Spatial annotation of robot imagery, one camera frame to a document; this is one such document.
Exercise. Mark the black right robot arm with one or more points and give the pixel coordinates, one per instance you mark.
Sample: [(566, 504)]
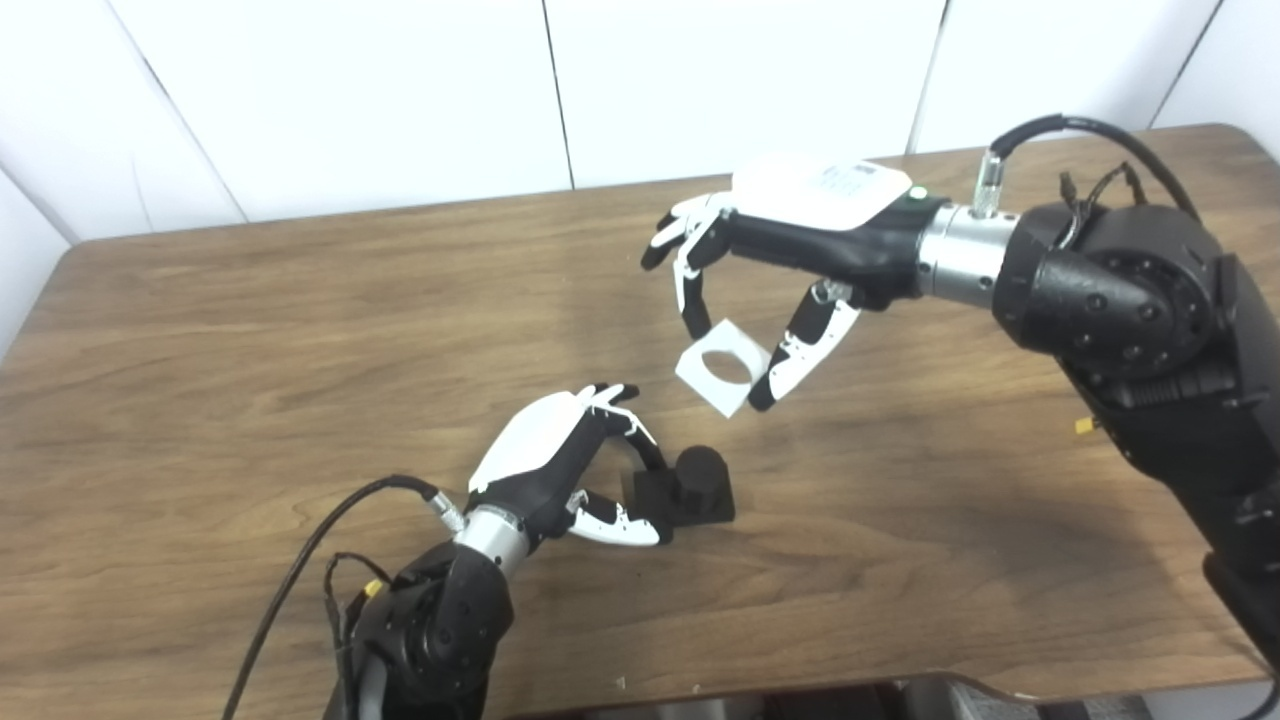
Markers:
[(1150, 300)]

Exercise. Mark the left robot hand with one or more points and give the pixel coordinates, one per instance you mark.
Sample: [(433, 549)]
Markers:
[(535, 445)]

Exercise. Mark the white square piece with hole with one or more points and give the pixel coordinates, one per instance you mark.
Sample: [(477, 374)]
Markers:
[(730, 399)]

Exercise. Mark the black peg with square base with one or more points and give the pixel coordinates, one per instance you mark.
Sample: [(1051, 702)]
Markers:
[(705, 482)]

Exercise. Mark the dark robot torso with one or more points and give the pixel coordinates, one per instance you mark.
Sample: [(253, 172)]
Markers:
[(800, 706)]

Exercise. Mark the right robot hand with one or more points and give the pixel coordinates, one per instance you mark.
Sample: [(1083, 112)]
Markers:
[(830, 215)]

